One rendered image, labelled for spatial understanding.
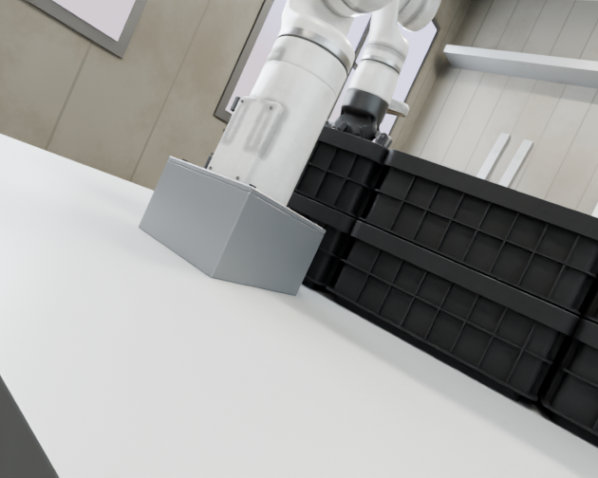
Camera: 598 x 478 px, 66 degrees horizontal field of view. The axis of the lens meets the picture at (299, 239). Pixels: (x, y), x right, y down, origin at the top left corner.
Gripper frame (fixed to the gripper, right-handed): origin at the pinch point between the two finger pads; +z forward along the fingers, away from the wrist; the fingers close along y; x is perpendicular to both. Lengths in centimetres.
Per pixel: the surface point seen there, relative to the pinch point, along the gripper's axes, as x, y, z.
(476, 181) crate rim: -7.7, 24.9, -4.1
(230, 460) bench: -53, 35, 16
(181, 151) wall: 84, -149, 4
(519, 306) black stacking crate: -7.1, 35.1, 8.5
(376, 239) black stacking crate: -9.4, 15.9, 7.3
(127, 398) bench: -55, 31, 16
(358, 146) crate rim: -9.7, 7.9, -4.1
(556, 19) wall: 286, -62, -184
